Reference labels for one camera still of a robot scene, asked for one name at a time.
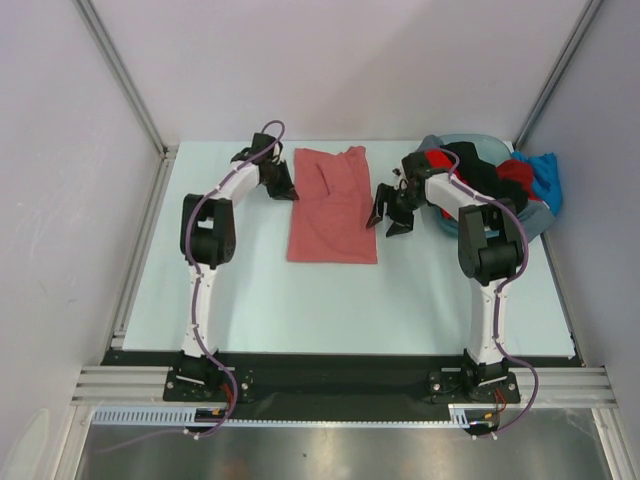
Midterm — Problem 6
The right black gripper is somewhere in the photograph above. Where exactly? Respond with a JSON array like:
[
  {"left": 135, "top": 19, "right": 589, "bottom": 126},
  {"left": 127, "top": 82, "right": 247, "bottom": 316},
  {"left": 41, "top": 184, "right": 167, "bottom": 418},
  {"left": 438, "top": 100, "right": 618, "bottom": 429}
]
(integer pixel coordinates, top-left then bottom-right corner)
[{"left": 367, "top": 183, "right": 425, "bottom": 237}]

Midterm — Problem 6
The pink t shirt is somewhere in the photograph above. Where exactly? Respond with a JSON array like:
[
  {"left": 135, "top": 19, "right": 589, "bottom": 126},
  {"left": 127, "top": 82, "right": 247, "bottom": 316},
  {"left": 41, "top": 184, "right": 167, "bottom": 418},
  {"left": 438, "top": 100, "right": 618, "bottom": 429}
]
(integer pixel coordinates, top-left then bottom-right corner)
[{"left": 287, "top": 146, "right": 378, "bottom": 265}]

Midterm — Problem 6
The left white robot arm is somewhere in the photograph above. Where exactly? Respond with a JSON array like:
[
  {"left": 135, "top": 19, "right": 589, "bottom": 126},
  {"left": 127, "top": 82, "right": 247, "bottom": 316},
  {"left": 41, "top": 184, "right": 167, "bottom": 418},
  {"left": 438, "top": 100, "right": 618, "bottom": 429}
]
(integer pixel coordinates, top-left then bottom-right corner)
[{"left": 172, "top": 130, "right": 298, "bottom": 400}]

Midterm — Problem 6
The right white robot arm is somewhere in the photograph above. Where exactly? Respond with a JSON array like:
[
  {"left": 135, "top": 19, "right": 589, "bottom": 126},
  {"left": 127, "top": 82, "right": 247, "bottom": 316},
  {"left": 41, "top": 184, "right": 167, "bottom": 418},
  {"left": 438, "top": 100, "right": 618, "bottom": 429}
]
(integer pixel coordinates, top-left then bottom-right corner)
[{"left": 366, "top": 149, "right": 528, "bottom": 401}]

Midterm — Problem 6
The bright red t shirt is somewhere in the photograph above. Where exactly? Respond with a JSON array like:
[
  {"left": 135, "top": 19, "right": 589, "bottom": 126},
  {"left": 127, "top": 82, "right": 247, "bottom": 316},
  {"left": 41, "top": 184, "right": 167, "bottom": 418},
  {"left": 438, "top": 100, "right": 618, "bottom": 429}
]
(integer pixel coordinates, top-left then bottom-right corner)
[{"left": 425, "top": 149, "right": 455, "bottom": 176}]

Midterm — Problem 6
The black t shirt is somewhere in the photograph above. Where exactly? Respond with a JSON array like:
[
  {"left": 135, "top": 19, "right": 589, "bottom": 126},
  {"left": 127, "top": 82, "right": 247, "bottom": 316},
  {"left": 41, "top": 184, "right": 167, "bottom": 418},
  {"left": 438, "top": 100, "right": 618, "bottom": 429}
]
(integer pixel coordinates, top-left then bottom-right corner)
[{"left": 443, "top": 141, "right": 529, "bottom": 213}]

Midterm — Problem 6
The dark red t shirt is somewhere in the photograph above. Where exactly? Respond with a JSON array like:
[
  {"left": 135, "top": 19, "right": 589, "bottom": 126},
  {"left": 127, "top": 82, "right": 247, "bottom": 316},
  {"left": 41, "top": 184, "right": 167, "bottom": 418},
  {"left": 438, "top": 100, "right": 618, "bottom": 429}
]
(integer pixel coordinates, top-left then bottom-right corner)
[{"left": 496, "top": 158, "right": 538, "bottom": 200}]

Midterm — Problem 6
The grey blue t shirt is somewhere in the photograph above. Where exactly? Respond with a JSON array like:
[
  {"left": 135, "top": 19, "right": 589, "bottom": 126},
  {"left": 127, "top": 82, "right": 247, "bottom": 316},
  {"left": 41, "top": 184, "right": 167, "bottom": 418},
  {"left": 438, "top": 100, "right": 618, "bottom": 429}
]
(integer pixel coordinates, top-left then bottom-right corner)
[{"left": 435, "top": 147, "right": 556, "bottom": 240}]

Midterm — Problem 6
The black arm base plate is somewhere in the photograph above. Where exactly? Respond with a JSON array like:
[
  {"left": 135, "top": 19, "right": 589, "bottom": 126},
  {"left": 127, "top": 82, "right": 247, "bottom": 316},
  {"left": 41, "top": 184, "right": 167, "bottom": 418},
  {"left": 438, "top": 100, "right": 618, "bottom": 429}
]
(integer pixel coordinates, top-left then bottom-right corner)
[{"left": 101, "top": 350, "right": 579, "bottom": 423}]

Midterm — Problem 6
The white slotted cable duct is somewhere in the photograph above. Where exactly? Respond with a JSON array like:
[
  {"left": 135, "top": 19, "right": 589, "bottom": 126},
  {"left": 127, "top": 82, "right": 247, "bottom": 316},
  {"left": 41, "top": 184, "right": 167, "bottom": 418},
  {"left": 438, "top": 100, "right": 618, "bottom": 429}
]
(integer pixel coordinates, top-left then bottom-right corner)
[{"left": 92, "top": 402, "right": 501, "bottom": 430}]

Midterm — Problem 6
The right aluminium corner post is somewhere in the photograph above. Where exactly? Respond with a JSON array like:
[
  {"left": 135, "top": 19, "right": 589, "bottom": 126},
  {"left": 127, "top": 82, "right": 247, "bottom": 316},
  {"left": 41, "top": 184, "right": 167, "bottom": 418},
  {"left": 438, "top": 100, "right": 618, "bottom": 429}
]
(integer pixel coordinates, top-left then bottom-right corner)
[{"left": 512, "top": 0, "right": 606, "bottom": 149}]

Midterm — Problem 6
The aluminium corner post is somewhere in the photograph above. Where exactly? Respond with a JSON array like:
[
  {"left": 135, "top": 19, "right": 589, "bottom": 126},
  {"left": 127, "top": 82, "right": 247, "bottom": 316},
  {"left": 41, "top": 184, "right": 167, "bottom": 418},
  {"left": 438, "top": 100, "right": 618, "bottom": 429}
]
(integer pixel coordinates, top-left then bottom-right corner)
[
  {"left": 74, "top": 0, "right": 176, "bottom": 161},
  {"left": 512, "top": 0, "right": 606, "bottom": 149}
]

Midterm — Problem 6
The aluminium front frame rail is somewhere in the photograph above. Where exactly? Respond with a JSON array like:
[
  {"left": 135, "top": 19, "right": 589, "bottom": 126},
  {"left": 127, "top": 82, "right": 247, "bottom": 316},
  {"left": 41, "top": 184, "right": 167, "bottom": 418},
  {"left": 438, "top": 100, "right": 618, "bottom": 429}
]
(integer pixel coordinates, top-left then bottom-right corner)
[{"left": 71, "top": 366, "right": 617, "bottom": 408}]

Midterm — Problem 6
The left aluminium corner post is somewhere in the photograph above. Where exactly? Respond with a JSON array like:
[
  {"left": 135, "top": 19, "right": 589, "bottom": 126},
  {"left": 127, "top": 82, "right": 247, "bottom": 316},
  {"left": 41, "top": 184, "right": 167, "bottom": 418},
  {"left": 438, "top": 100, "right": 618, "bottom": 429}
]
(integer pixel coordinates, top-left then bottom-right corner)
[{"left": 74, "top": 0, "right": 176, "bottom": 161}]

